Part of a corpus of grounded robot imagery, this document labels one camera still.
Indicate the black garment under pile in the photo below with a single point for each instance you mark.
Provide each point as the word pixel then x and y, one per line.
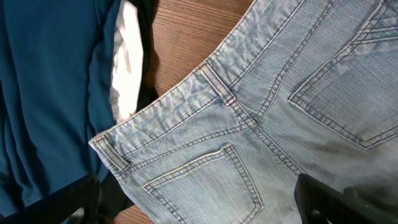
pixel 146 49

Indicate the light blue denim shorts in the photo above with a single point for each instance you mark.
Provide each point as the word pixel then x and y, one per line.
pixel 297 87

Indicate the white garment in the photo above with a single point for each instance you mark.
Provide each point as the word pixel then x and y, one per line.
pixel 128 58

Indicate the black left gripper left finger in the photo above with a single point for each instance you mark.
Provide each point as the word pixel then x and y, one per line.
pixel 81 194

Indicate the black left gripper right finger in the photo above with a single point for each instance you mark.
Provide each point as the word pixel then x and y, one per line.
pixel 318 203

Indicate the blue shirt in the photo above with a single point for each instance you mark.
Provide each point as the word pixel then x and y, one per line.
pixel 56 61

